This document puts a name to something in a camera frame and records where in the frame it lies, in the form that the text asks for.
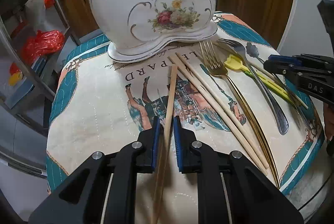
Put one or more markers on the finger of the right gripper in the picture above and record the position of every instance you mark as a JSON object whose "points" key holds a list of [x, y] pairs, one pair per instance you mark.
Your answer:
{"points": [[284, 59], [295, 71]]}

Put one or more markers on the red plastic bag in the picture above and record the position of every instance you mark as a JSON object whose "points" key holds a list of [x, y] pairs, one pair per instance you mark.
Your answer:
{"points": [[42, 43]]}

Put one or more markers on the metal shelf rack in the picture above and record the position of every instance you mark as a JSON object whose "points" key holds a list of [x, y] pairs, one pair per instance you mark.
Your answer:
{"points": [[27, 90]]}

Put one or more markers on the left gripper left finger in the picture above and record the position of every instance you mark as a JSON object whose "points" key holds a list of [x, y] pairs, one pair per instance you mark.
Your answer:
{"points": [[103, 188]]}

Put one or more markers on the gold fork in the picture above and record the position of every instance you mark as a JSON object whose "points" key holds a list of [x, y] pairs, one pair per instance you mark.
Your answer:
{"points": [[216, 68]]}

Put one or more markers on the wooden chopstick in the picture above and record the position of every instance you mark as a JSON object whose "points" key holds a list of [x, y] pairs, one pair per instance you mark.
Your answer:
{"points": [[221, 106], [219, 114], [164, 153]]}

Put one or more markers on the white floral ceramic utensil holder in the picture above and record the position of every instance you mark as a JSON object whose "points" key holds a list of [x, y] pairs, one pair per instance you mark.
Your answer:
{"points": [[138, 29]]}

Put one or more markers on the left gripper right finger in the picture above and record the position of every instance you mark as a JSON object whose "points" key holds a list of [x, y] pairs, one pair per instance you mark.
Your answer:
{"points": [[230, 188]]}

